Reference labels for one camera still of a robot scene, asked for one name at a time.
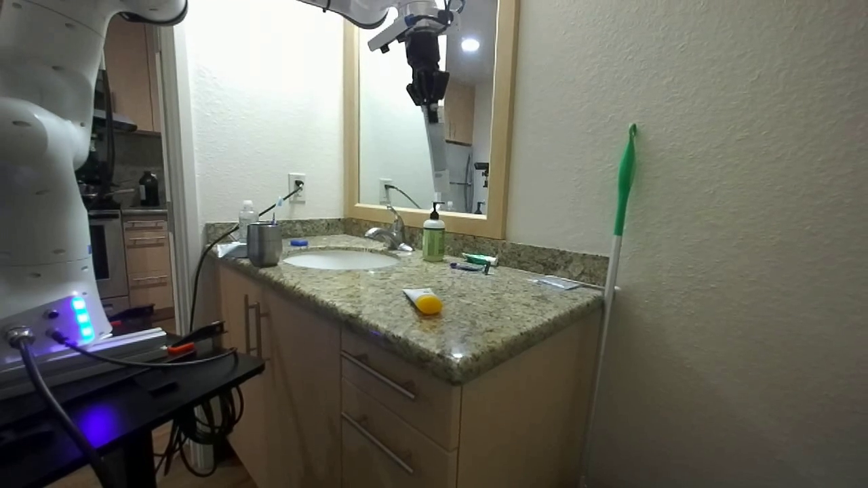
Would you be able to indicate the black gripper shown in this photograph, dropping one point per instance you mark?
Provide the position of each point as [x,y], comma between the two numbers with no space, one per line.
[427,69]

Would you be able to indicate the white and blue tube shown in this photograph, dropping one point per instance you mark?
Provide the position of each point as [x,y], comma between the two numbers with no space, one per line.
[438,165]

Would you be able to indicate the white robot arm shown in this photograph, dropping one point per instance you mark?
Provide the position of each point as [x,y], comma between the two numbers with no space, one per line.
[37,181]

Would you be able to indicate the green tube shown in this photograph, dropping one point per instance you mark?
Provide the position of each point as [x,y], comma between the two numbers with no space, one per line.
[482,260]

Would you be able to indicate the white tube with yellow cap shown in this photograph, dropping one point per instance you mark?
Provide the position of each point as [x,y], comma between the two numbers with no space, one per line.
[425,303]

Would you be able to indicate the wood framed mirror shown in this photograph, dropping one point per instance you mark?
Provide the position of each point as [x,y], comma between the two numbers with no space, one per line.
[505,117]

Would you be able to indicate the green soap pump bottle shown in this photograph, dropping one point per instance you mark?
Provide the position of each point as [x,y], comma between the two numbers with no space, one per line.
[435,239]

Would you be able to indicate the chrome faucet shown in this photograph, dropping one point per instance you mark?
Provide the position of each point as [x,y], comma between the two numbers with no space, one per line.
[391,235]

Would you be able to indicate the dark razor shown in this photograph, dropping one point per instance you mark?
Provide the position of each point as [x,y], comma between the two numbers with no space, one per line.
[471,266]

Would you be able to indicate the white sink basin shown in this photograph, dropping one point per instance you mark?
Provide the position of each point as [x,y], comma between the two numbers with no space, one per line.
[341,262]

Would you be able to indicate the blue dental floss container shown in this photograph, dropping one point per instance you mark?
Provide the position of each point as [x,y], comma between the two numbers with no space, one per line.
[299,242]

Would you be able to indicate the clear plastic bottle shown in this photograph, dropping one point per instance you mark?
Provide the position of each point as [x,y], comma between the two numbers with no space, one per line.
[248,218]

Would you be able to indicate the stainless steel cup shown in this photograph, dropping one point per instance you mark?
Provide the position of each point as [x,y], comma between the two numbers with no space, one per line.
[265,245]

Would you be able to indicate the clear plastic package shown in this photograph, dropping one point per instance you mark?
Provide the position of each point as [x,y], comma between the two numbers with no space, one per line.
[560,283]

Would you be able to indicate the dark kettle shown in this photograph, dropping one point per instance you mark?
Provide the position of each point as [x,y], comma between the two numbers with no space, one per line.
[151,191]

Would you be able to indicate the wooden kitchen cabinet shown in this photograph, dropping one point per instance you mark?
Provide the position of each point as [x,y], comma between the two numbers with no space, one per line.
[151,266]

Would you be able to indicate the wooden vanity cabinet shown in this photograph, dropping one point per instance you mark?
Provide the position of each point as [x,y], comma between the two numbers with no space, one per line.
[524,424]

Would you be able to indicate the orange black clamp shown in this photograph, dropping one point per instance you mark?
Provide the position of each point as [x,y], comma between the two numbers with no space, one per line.
[187,348]

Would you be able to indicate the black cart table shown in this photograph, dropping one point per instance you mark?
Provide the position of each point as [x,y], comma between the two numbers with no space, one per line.
[138,409]

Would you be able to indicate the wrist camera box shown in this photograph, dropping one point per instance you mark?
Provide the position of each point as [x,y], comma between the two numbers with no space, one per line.
[390,29]

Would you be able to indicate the white wall outlet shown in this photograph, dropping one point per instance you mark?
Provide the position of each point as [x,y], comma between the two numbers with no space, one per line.
[298,188]

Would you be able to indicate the aluminium base mount rails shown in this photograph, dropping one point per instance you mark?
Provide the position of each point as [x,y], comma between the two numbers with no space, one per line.
[82,356]

